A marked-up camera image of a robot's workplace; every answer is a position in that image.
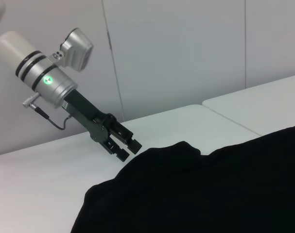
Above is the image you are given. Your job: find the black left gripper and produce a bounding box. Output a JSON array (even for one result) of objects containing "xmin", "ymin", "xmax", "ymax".
[{"xmin": 61, "ymin": 88, "xmax": 142, "ymax": 163}]

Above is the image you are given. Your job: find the black shirt with FREE print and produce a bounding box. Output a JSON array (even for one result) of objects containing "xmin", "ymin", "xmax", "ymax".
[{"xmin": 69, "ymin": 122, "xmax": 295, "ymax": 233}]

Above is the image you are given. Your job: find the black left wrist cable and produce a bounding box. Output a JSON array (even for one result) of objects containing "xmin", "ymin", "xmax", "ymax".
[{"xmin": 22, "ymin": 93, "xmax": 73, "ymax": 131}]

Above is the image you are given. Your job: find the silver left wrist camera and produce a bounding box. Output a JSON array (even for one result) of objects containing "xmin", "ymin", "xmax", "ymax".
[{"xmin": 50, "ymin": 27, "xmax": 94, "ymax": 73}]

